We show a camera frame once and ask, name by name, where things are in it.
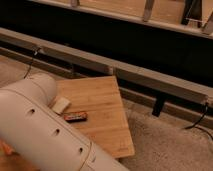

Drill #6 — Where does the black bracket under rail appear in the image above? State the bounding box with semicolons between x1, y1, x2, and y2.
152;94;166;117

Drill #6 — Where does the orange pepper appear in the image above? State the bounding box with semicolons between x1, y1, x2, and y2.
0;141;13;155

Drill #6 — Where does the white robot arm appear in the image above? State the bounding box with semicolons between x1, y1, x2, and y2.
0;73;129;171

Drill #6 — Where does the cream sponge block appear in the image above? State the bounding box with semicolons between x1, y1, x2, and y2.
52;97;70;115

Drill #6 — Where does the black cable right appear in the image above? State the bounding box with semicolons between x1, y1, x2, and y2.
182;102;213;139

